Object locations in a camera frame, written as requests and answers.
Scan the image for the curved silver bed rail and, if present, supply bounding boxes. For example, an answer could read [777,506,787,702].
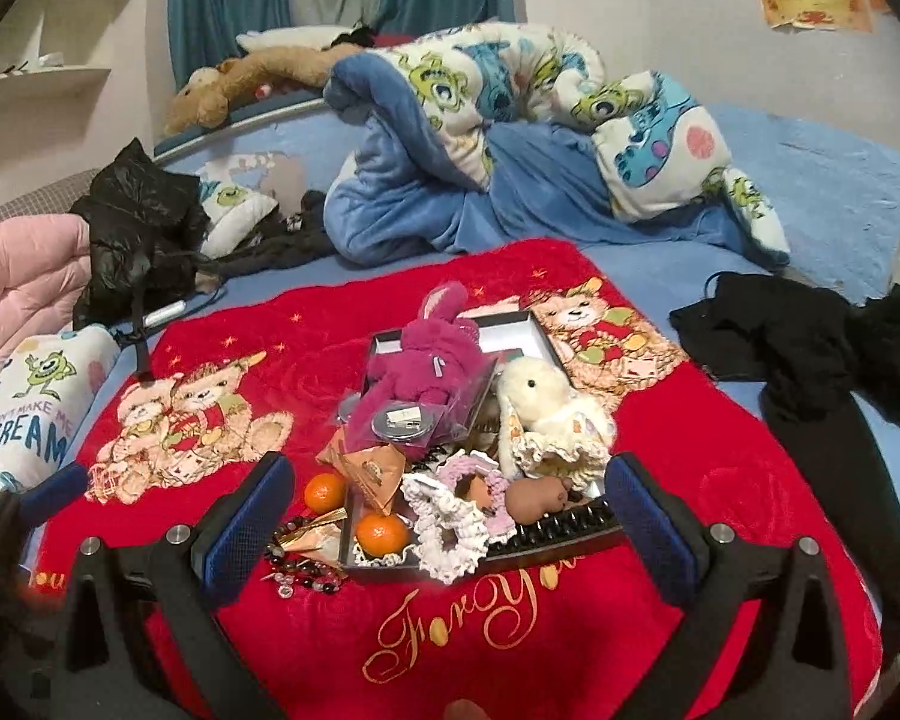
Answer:
[152,85,332,164]

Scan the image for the white lace scrunchie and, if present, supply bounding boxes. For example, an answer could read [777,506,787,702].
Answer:
[400,475,497,584]

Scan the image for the orange triangular snack packet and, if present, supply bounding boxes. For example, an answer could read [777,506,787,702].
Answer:
[343,445,407,516]
[315,426,370,467]

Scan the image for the black puffer jacket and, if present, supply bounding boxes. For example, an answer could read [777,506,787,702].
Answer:
[70,137,212,332]

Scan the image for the pink scrunchie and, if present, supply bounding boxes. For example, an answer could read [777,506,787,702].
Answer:
[437,454,527,535]

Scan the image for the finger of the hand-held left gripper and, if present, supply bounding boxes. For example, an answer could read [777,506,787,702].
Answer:
[17,463,92,524]

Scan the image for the red bear printed blanket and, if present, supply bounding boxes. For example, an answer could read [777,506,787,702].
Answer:
[34,236,891,720]

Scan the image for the small black cloth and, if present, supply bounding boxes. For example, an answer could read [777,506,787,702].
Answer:
[328,25,381,51]

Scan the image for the black garment with buttons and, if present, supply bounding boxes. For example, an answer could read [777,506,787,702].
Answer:
[216,190,340,280]

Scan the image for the large lettered monster pillow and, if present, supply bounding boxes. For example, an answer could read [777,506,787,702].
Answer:
[0,325,122,494]

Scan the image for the gold foil packet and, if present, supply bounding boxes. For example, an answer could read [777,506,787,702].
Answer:
[272,508,351,554]

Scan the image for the white plush rabbit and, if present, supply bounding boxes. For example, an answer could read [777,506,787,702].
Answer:
[490,355,621,482]

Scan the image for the black leggings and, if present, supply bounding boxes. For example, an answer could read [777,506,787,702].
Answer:
[761,381,900,662]

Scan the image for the pink bead bracelet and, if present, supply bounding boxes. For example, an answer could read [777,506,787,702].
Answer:
[274,561,347,599]

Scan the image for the monster printed blue blanket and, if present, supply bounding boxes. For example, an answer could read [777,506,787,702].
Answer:
[321,20,794,276]

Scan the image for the black box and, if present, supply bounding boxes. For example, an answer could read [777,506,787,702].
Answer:
[336,310,629,576]

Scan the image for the magenta plush toy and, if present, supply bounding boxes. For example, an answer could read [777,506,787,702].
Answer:
[343,280,490,460]

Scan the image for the long white pillow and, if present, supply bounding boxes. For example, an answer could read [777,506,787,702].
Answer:
[235,25,347,55]

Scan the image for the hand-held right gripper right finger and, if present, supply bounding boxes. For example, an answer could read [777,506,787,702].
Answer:
[604,450,852,720]

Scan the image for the white wall shelf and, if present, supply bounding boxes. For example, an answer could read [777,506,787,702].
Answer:
[0,0,166,111]

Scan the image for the blue bed sheet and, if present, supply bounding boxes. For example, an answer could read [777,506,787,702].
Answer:
[26,86,900,616]

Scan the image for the round silver tin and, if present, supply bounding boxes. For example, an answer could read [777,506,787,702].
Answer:
[370,400,434,441]

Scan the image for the brown plush toy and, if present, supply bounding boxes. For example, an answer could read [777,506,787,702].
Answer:
[502,472,572,524]

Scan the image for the orange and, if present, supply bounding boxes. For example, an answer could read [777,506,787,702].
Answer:
[355,512,411,561]
[302,471,351,516]

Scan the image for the grey checked cushion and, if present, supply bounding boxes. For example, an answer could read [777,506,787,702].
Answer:
[0,167,104,239]

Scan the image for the white stick device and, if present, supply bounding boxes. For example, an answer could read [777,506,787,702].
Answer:
[142,298,190,329]

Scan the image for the brown plush dog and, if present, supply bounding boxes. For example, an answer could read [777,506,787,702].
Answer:
[163,43,366,138]

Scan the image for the pink quilt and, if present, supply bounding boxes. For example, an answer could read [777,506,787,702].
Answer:
[0,212,96,407]

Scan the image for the black strap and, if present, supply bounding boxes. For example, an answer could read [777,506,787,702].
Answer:
[122,253,156,381]

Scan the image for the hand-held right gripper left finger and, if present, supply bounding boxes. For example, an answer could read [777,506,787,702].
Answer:
[51,451,297,720]

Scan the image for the small monster printed pillow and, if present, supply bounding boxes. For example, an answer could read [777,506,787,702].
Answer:
[197,175,280,257]

